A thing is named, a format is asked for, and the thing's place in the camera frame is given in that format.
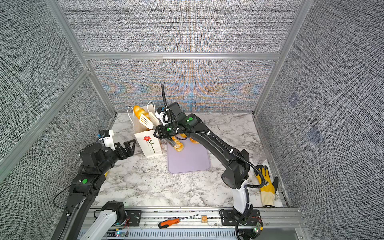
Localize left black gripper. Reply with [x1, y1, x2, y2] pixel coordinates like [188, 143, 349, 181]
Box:
[98, 138, 136, 175]

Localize white food tongs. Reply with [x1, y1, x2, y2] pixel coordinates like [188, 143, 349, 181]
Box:
[139, 113, 175, 146]

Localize white floral paper bag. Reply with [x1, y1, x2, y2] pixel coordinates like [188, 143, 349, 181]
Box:
[127, 102, 163, 158]

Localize twisted braided bread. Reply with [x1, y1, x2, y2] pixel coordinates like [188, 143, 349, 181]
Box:
[172, 136, 184, 152]

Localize striped oval bread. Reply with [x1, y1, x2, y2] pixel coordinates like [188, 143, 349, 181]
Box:
[133, 106, 150, 119]

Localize ring doughnut bread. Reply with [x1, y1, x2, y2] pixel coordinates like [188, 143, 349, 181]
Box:
[190, 138, 199, 144]

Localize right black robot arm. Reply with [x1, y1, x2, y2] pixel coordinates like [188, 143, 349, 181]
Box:
[154, 84, 267, 224]

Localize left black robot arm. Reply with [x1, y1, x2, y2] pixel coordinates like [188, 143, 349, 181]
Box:
[52, 140, 137, 240]

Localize lilac plastic tray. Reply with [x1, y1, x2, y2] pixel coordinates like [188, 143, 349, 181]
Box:
[167, 137, 211, 174]

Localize small orange block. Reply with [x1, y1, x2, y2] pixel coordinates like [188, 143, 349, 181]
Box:
[201, 216, 208, 224]

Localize yellow white object right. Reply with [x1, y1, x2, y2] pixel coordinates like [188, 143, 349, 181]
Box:
[254, 165, 279, 208]

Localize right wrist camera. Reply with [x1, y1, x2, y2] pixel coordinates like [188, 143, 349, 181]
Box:
[155, 107, 170, 126]

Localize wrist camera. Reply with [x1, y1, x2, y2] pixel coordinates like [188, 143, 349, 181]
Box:
[155, 107, 170, 126]
[97, 130, 116, 151]

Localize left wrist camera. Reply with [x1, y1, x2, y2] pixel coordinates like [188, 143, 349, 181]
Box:
[97, 130, 116, 151]

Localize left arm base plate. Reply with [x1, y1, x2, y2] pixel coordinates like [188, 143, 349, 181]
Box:
[123, 210, 142, 227]

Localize aluminium front rail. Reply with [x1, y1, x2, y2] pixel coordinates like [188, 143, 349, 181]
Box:
[76, 202, 309, 240]

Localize orange handled screwdriver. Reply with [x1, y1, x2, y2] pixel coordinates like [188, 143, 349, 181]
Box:
[158, 214, 198, 229]

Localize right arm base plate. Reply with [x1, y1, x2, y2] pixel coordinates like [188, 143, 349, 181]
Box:
[219, 209, 263, 227]

